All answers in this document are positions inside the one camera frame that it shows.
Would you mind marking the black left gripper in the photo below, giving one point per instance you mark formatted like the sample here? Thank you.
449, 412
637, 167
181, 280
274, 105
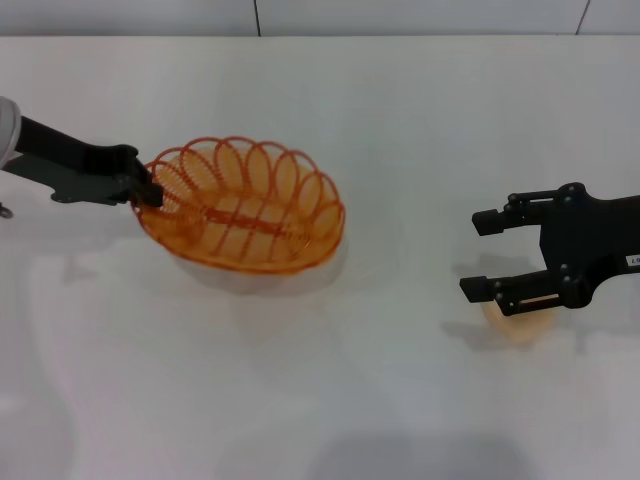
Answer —
80, 170

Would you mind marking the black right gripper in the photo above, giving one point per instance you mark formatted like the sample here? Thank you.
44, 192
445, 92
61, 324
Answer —
585, 240

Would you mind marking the pale round steamed bun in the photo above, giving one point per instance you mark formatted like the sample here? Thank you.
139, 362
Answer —
520, 330

